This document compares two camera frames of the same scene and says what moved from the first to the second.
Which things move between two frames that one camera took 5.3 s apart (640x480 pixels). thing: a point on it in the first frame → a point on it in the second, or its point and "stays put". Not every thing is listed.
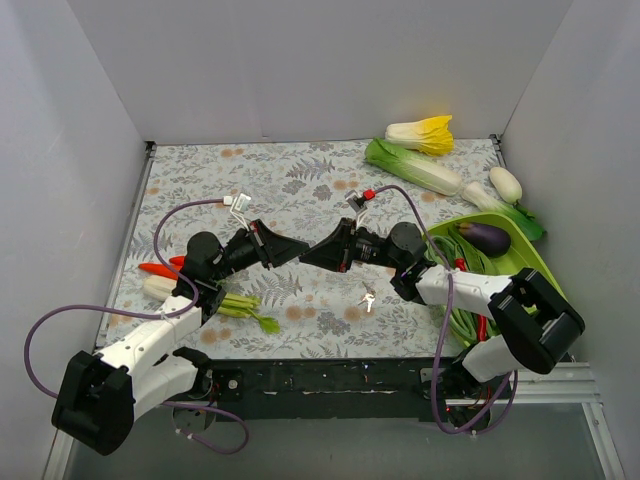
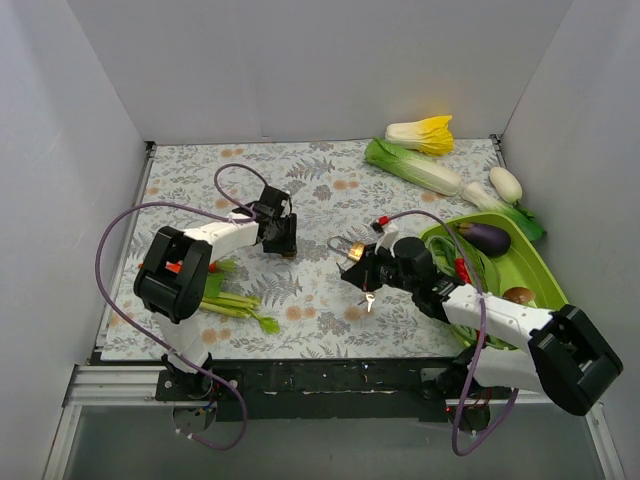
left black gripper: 260,245 → 280,240
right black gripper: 348,245 → 371,268
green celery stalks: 244,306 stays put
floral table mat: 287,308 stays put
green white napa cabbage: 413,166 stays put
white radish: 506,185 stays put
